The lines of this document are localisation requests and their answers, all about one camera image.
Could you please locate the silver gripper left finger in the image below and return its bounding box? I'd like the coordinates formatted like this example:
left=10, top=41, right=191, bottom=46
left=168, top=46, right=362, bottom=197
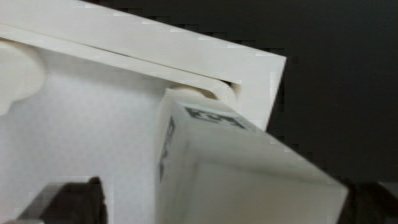
left=17, top=176, right=106, bottom=224

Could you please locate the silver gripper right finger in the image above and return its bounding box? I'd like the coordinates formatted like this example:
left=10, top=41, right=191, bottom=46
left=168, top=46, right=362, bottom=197
left=337, top=181, right=398, bottom=224

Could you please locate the white desk top tray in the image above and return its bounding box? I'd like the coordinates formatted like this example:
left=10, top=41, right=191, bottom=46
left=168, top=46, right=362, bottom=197
left=0, top=23, right=244, bottom=224

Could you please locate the white U-shaped fence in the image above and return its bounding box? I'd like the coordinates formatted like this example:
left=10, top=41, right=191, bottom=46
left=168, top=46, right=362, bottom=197
left=0, top=0, right=285, bottom=127

